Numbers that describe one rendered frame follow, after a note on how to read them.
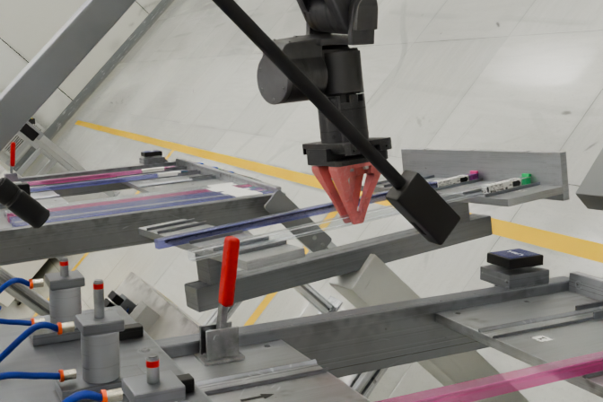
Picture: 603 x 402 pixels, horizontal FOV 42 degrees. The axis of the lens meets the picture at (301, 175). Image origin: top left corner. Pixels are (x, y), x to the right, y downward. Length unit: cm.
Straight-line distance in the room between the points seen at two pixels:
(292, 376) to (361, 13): 41
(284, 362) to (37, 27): 756
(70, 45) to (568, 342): 56
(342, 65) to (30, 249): 76
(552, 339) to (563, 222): 139
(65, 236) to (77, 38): 110
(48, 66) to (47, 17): 781
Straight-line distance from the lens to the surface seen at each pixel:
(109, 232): 147
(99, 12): 37
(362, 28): 88
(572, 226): 213
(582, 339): 79
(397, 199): 45
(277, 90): 85
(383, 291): 108
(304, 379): 66
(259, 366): 69
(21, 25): 814
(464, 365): 120
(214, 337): 69
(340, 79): 89
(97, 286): 47
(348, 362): 80
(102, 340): 47
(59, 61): 37
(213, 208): 153
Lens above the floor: 138
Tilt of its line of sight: 25 degrees down
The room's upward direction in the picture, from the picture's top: 46 degrees counter-clockwise
